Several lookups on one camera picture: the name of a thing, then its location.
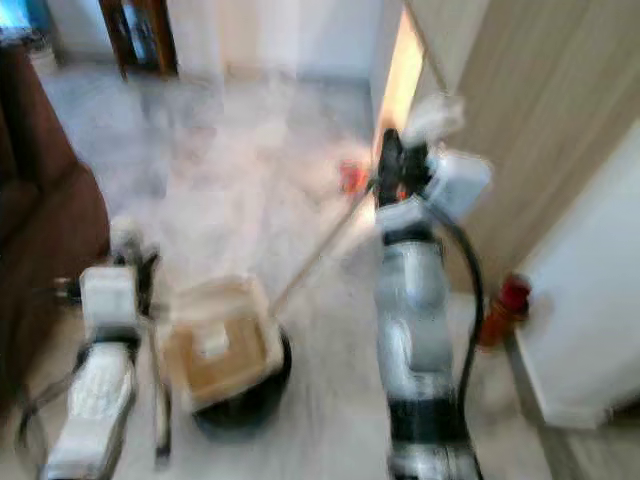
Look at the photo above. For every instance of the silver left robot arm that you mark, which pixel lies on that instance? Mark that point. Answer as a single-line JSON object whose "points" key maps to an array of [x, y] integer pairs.
{"points": [[90, 410]]}

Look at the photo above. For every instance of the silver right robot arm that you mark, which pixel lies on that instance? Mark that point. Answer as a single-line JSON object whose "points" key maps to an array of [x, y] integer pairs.
{"points": [[415, 330]]}

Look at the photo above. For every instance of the small red toy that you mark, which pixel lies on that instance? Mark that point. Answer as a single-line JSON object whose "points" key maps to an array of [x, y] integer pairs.
{"points": [[353, 178]]}

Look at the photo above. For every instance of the dark brown sofa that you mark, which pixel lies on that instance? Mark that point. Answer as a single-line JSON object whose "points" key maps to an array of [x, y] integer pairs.
{"points": [[45, 210]]}

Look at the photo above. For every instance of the black round rubbish bin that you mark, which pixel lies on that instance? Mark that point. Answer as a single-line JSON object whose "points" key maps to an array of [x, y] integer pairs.
{"points": [[250, 415]]}

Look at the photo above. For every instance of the red and orange bottle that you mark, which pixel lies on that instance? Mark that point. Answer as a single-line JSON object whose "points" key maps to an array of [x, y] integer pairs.
{"points": [[505, 305]]}

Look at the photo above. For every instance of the light wood wardrobe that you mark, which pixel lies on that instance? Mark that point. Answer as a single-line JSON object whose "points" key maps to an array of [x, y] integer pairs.
{"points": [[550, 90]]}

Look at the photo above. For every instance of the dark wooden cabinet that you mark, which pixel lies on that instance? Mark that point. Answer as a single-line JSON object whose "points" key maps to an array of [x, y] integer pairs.
{"points": [[140, 35]]}

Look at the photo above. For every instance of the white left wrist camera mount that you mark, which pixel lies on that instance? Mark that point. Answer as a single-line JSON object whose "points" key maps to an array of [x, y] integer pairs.
{"points": [[108, 298]]}

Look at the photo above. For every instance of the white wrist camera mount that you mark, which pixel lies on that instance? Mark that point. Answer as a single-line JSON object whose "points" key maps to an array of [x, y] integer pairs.
{"points": [[460, 182], [108, 298]]}

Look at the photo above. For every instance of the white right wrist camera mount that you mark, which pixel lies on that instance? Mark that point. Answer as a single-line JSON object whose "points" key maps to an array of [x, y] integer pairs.
{"points": [[460, 182]]}

